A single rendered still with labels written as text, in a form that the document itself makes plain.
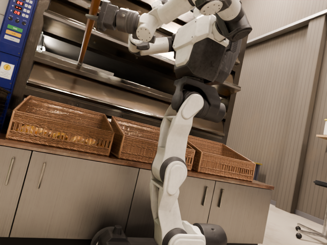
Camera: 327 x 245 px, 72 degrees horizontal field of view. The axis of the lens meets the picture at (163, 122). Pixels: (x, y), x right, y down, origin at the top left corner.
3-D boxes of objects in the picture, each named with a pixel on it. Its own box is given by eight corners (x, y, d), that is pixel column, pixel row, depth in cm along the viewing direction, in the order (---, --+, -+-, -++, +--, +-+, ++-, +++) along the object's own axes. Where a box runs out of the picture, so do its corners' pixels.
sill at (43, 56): (35, 58, 170) (36, 53, 171) (222, 116, 242) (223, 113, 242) (34, 56, 165) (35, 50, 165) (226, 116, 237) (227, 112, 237)
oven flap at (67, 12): (45, 16, 167) (53, -2, 174) (231, 88, 238) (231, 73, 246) (45, 12, 163) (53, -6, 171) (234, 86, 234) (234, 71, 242)
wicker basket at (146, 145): (102, 148, 184) (110, 115, 186) (163, 159, 207) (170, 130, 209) (117, 158, 140) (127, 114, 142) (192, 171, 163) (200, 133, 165)
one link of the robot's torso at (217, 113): (210, 123, 131) (216, 94, 132) (225, 123, 119) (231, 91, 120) (167, 111, 120) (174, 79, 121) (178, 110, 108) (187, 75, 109)
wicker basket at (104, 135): (17, 132, 160) (28, 94, 162) (97, 147, 184) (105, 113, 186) (3, 138, 116) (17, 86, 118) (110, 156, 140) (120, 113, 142)
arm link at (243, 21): (225, 30, 94) (232, 39, 106) (246, 18, 90) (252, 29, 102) (215, 6, 96) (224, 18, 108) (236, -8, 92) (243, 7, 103)
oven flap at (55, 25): (43, 14, 154) (43, 30, 171) (241, 90, 225) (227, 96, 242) (44, 11, 154) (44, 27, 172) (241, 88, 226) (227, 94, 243)
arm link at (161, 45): (130, 61, 137) (165, 56, 143) (132, 50, 125) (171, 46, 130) (126, 43, 139) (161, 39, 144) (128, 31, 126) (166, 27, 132)
